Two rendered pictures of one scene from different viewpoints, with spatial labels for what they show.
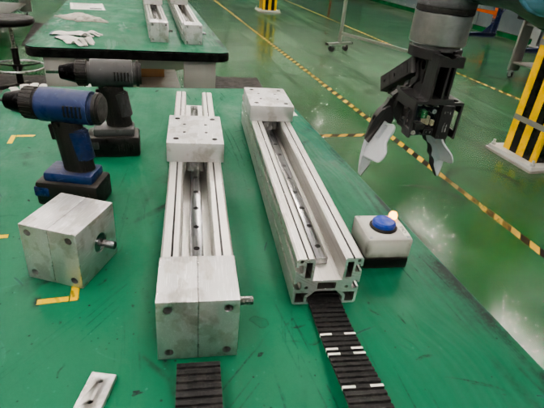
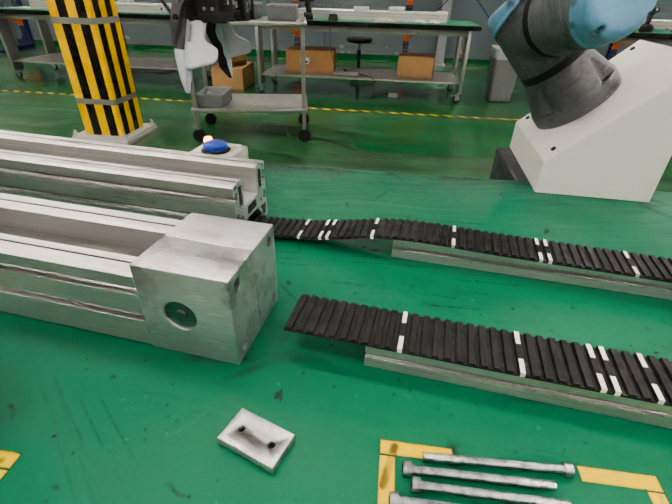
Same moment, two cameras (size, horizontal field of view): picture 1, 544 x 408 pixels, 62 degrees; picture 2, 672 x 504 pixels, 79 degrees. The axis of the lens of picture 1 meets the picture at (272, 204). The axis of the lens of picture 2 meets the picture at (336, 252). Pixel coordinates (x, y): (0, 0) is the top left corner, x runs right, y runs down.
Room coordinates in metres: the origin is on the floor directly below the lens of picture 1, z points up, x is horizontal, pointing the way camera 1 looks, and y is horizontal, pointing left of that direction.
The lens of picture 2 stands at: (0.20, 0.32, 1.07)
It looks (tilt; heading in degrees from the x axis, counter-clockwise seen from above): 33 degrees down; 295
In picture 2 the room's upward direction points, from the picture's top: 2 degrees clockwise
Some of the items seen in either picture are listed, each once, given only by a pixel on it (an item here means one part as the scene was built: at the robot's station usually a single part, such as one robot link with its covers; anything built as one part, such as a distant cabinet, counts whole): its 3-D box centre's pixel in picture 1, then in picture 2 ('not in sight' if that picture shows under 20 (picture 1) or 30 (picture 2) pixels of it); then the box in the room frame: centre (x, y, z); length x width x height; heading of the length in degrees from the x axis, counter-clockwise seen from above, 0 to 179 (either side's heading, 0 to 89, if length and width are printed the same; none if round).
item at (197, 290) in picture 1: (206, 304); (220, 277); (0.45, 0.07, 0.83); 0.12 x 0.09 x 0.10; 102
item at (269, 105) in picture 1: (266, 108); not in sight; (1.16, 0.04, 0.87); 0.16 x 0.11 x 0.07; 12
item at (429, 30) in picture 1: (441, 31); not in sight; (0.65, -0.20, 1.17); 0.08 x 0.08 x 0.05
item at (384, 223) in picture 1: (383, 224); (215, 147); (0.67, -0.20, 0.84); 0.04 x 0.04 x 0.02
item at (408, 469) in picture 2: not in sight; (477, 476); (0.18, 0.13, 0.78); 0.11 x 0.01 x 0.01; 20
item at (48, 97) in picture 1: (53, 146); not in sight; (0.76, 0.41, 0.89); 0.20 x 0.08 x 0.22; 90
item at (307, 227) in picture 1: (281, 165); (14, 168); (0.92, -0.01, 0.82); 0.80 x 0.10 x 0.09; 12
